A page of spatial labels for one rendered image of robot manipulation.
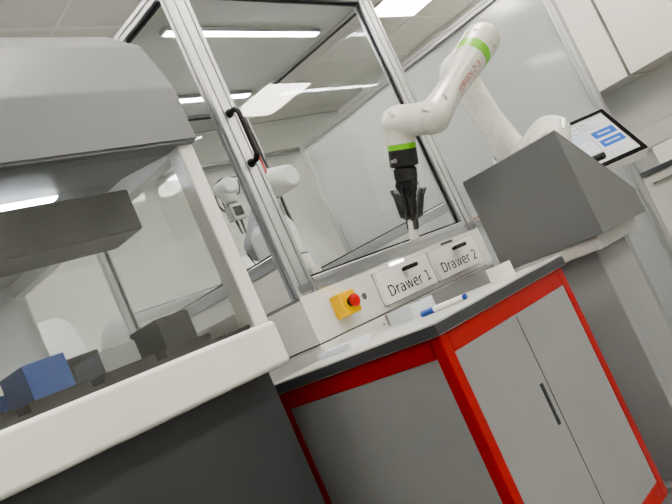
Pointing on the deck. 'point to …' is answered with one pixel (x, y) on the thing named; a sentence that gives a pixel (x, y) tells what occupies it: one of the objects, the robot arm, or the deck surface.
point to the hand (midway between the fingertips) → (413, 229)
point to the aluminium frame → (292, 286)
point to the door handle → (246, 134)
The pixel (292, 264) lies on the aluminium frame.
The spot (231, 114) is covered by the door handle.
